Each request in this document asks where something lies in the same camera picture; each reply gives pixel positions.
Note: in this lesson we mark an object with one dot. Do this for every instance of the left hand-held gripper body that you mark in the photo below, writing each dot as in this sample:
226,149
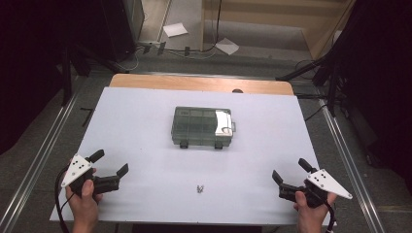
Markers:
77,168

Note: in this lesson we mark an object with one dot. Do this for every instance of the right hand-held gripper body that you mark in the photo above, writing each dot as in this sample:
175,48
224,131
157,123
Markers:
327,183

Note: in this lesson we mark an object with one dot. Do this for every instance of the small metal screw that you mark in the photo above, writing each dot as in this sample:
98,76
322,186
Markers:
202,187

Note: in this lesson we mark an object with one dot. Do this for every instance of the clear grey compartment box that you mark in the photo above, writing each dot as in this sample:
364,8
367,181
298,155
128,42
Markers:
197,127

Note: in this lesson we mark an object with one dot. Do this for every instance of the person's right hand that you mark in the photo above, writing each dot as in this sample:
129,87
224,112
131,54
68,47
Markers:
311,215

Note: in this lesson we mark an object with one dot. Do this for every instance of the person's left hand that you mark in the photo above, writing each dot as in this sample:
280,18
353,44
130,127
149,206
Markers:
85,207

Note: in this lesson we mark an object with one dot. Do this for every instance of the black angled bar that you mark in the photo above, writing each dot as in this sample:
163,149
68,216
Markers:
88,116

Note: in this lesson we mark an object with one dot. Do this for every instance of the white table board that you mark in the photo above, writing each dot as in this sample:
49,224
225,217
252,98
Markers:
145,136

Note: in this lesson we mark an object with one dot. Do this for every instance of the black metal stand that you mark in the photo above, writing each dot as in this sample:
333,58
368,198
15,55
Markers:
331,87
67,81

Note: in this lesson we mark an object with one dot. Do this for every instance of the wooden table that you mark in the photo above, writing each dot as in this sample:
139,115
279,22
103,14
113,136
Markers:
162,82

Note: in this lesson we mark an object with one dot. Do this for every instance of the power strip with plugs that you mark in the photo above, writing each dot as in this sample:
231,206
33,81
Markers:
152,46

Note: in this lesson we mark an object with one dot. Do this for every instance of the black cabinet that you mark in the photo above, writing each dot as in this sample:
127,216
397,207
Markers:
118,29

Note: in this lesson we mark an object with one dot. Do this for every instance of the white paper sheet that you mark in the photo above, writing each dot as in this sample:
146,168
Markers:
227,46
175,29

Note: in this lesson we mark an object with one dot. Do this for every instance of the metal floor rail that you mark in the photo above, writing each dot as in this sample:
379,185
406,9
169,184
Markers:
35,165
351,168

